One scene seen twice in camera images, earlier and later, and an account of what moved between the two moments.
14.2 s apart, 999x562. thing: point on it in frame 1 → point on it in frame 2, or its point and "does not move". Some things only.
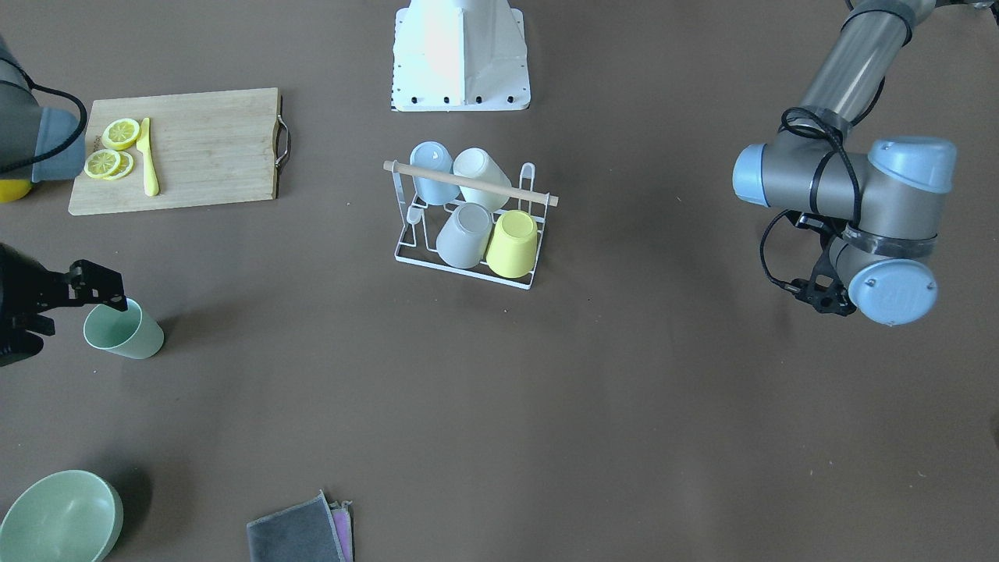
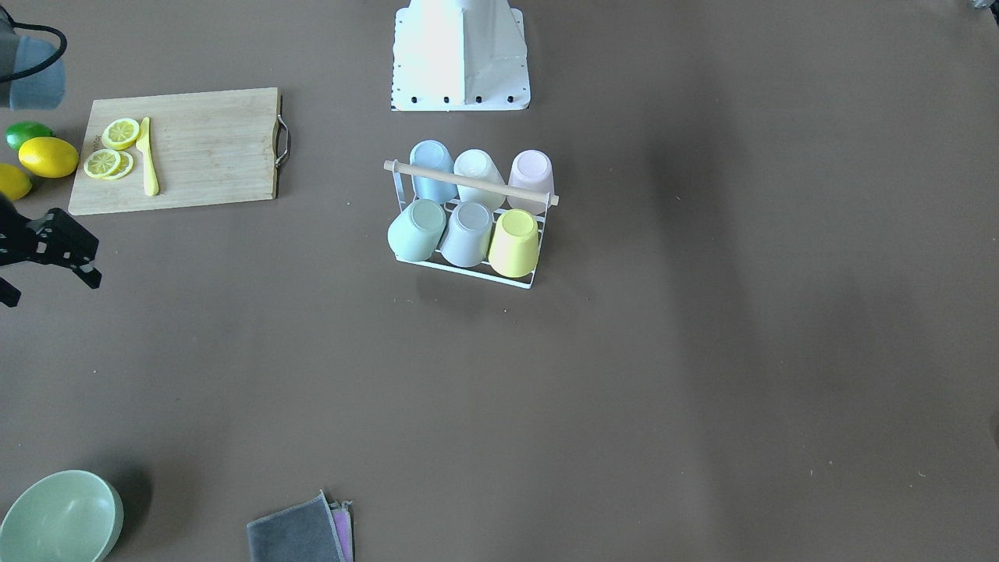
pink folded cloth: (343, 528) does not move
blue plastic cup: (434, 155) does not move
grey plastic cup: (463, 240) does not move
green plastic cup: (129, 333) → (414, 234)
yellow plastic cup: (512, 250) does not move
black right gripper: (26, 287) → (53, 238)
